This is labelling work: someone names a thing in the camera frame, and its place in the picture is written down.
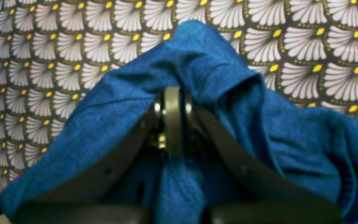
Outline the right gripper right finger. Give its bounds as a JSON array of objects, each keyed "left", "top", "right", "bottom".
[{"left": 181, "top": 94, "right": 344, "bottom": 224}]

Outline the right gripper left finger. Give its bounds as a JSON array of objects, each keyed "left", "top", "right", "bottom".
[{"left": 14, "top": 86, "right": 183, "bottom": 224}]

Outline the blue long-sleeve T-shirt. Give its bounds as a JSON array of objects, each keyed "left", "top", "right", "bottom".
[{"left": 0, "top": 20, "right": 358, "bottom": 224}]

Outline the fan-patterned tablecloth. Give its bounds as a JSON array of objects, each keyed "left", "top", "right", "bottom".
[{"left": 0, "top": 0, "right": 358, "bottom": 187}]

